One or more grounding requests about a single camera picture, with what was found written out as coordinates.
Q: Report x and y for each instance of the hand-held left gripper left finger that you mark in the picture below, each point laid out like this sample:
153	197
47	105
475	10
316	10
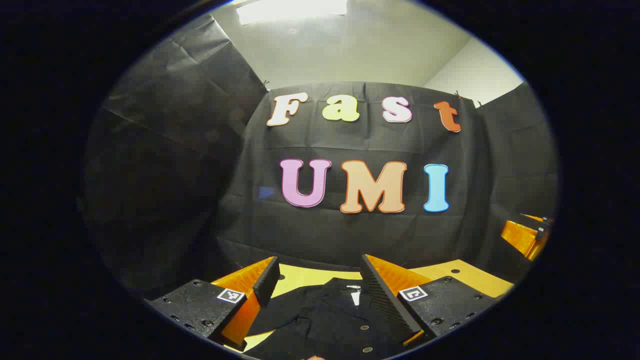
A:
267	280

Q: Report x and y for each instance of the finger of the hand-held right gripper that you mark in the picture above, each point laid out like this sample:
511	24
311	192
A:
517	235

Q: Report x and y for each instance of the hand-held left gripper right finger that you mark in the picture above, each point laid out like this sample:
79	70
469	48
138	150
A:
380	295

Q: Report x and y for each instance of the black button-up shirt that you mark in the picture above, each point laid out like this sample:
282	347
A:
330	320

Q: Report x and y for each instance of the black backdrop cloth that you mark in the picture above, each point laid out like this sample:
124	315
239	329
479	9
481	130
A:
350	230

